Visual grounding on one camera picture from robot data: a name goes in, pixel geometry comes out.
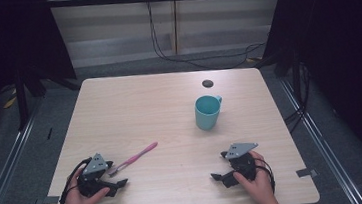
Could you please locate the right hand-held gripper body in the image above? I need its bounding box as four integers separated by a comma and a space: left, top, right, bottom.
223, 140, 263, 184

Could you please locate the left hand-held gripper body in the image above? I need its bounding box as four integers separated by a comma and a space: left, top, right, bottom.
75, 151, 113, 199

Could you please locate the pink toothbrush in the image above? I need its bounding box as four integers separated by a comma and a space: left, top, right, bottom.
105, 141, 162, 178

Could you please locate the teal cup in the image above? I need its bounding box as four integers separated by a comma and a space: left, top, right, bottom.
193, 93, 227, 133

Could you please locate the person's right hand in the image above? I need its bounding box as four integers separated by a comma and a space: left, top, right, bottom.
230, 148, 279, 204

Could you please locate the grey tape strip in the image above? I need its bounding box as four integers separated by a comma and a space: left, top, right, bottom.
295, 166, 319, 179
41, 194, 61, 204

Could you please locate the dark round table grommet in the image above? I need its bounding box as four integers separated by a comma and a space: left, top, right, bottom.
201, 79, 215, 90

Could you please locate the black metal stand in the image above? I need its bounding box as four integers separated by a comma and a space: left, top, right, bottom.
10, 66, 33, 133

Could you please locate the dark curtain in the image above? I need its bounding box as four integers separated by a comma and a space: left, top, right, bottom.
0, 0, 85, 158
249, 0, 362, 192

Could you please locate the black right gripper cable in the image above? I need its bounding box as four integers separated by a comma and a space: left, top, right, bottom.
254, 155, 277, 195

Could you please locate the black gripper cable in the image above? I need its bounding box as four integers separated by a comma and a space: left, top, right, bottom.
54, 156, 98, 204
254, 155, 277, 195

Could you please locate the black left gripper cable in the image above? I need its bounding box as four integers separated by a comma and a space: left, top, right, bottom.
54, 156, 98, 204

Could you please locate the bundle of black floor cables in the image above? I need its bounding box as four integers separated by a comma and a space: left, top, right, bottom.
278, 60, 317, 135

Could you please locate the metal floor rail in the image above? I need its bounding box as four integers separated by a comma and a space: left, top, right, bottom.
277, 70, 362, 204
0, 96, 53, 204

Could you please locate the long black wall cable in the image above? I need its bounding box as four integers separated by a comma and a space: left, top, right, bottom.
144, 0, 270, 77

